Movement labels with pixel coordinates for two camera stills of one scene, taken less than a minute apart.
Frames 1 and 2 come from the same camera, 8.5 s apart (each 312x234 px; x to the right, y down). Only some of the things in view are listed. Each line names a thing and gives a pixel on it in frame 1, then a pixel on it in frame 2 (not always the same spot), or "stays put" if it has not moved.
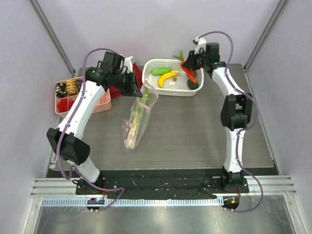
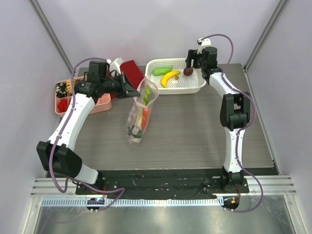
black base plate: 167,184 stays put
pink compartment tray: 66,91 stays put
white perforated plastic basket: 171,78 stays put
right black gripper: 192,60 stays put
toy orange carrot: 190,72 -> 145,117
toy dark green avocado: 191,85 -> 139,134
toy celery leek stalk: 133,126 -> 137,126
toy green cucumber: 161,71 stays put
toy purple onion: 194,72 -> 188,71
